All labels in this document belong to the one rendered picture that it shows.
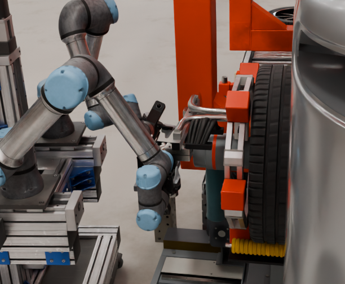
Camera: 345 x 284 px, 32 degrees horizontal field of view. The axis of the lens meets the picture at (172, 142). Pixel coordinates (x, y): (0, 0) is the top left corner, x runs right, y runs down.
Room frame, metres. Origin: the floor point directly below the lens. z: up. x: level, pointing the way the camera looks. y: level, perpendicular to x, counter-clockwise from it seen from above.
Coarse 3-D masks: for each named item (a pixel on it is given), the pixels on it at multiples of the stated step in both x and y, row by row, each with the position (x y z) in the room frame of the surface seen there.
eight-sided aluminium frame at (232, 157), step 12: (240, 84) 2.13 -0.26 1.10; (252, 84) 2.12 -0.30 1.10; (252, 96) 2.21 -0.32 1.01; (252, 108) 2.27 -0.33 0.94; (228, 132) 1.86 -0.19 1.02; (240, 132) 1.85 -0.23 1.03; (228, 144) 1.83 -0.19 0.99; (240, 144) 1.82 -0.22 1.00; (228, 156) 1.80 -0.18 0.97; (240, 156) 1.79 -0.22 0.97; (228, 168) 1.79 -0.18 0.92; (240, 168) 1.78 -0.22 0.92; (228, 216) 1.80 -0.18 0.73; (240, 216) 1.79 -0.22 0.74; (240, 228) 1.92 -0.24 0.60
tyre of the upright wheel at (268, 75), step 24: (264, 72) 2.00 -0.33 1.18; (288, 72) 2.00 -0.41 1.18; (264, 96) 1.88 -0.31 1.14; (288, 96) 1.86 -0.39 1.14; (264, 120) 1.81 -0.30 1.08; (288, 120) 1.79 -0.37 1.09; (264, 144) 1.76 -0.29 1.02; (288, 144) 1.74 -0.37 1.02; (264, 168) 1.73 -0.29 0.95; (264, 192) 1.71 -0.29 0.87; (264, 216) 1.72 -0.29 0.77; (264, 240) 1.81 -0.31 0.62
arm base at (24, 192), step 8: (32, 168) 1.89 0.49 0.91; (16, 176) 1.86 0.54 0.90; (24, 176) 1.86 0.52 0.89; (32, 176) 1.88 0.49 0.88; (40, 176) 1.92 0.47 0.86; (8, 184) 1.86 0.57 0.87; (16, 184) 1.85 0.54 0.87; (24, 184) 1.85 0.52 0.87; (32, 184) 1.87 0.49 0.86; (40, 184) 1.89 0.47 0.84; (8, 192) 1.85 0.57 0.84; (16, 192) 1.84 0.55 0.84; (24, 192) 1.84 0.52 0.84; (32, 192) 1.86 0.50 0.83
